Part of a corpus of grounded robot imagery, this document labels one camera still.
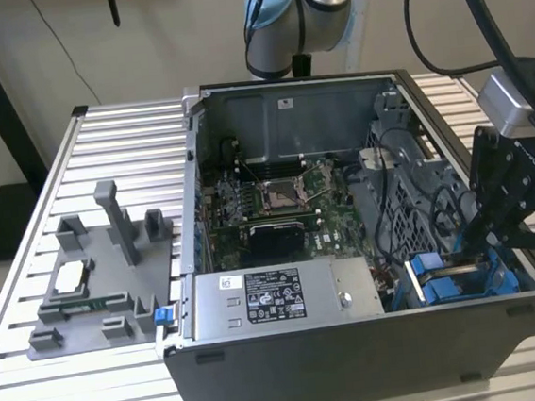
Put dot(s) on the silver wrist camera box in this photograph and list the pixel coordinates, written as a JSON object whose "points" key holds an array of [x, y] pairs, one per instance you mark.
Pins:
{"points": [[504, 102]]}

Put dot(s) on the open dark grey PC case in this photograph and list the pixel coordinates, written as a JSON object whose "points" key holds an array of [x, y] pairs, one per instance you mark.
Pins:
{"points": [[312, 371]]}

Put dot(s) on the silver CPU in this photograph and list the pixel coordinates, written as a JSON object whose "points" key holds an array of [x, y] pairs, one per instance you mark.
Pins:
{"points": [[70, 277]]}

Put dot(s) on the blue case latch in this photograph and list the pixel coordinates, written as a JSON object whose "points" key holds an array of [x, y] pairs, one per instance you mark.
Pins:
{"points": [[163, 316]]}

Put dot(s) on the black antenna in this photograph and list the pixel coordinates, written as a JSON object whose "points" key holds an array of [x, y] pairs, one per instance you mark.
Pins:
{"points": [[112, 7]]}

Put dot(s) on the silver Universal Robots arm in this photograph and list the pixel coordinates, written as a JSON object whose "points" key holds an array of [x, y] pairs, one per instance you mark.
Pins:
{"points": [[276, 43]]}

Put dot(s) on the green RAM stick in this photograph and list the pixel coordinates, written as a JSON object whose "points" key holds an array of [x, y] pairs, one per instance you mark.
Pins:
{"points": [[98, 303]]}

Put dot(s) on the grey parts rack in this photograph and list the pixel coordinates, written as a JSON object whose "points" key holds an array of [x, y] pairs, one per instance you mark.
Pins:
{"points": [[113, 272]]}

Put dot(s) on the silver power supply unit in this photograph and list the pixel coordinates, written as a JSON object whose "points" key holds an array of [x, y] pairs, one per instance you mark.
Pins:
{"points": [[212, 310]]}

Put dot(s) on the metal disk bay cage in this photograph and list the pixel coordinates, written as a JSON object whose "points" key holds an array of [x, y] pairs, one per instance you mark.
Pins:
{"points": [[407, 225]]}

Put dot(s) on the green motherboard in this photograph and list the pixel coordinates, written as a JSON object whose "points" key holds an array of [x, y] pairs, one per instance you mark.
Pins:
{"points": [[338, 193]]}

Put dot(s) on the CPU socket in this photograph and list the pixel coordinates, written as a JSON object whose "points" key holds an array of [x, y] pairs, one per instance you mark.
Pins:
{"points": [[280, 194]]}

